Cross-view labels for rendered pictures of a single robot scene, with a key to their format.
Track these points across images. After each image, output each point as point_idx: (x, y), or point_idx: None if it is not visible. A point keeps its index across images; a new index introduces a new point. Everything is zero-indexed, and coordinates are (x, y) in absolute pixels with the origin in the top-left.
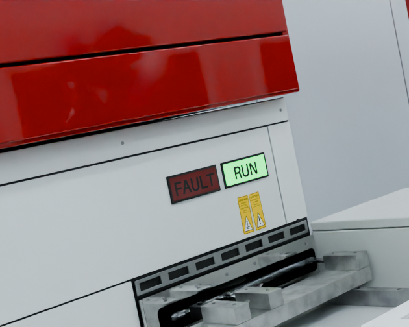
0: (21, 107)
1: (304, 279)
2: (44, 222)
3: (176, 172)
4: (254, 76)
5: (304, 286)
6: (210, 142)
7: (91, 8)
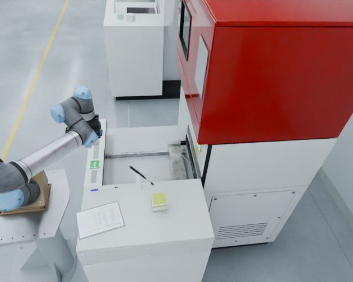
0: (180, 70)
1: (184, 172)
2: None
3: None
4: (193, 121)
5: (178, 168)
6: None
7: (185, 62)
